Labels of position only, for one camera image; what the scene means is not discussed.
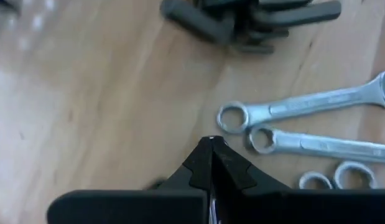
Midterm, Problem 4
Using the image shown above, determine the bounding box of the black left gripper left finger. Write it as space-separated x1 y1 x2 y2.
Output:
46 136 214 224

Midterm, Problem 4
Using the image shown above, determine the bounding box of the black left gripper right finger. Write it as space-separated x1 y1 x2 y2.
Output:
212 136 385 224

